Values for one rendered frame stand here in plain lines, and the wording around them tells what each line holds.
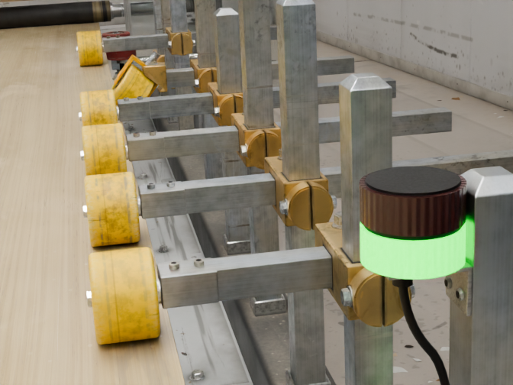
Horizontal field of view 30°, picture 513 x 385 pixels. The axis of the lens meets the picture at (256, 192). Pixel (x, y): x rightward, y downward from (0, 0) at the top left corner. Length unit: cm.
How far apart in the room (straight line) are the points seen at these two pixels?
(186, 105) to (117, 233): 54
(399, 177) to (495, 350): 12
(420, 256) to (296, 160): 52
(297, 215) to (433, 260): 50
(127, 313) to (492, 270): 36
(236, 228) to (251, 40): 43
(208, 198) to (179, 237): 85
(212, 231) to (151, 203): 64
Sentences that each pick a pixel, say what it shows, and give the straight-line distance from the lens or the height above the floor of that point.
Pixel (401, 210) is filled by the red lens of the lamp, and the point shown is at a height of 110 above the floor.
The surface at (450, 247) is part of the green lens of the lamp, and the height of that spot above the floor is 108.
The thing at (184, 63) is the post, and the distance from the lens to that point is 227.
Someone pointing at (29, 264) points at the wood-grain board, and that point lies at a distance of 106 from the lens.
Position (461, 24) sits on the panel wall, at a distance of 620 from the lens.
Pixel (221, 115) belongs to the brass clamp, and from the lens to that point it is 150.
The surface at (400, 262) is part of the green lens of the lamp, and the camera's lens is 53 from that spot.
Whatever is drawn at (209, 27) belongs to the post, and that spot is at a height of 104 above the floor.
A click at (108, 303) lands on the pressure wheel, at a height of 95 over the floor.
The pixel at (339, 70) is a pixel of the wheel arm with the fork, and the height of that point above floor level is 94.
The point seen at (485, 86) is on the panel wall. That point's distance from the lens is 600.
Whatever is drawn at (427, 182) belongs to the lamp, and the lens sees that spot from 54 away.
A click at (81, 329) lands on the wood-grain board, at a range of 89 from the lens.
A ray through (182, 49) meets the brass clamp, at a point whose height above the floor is 93.
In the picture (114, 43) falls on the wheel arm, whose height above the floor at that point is 95.
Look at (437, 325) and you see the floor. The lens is 297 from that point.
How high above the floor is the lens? 127
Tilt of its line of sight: 17 degrees down
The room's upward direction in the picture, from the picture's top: 3 degrees counter-clockwise
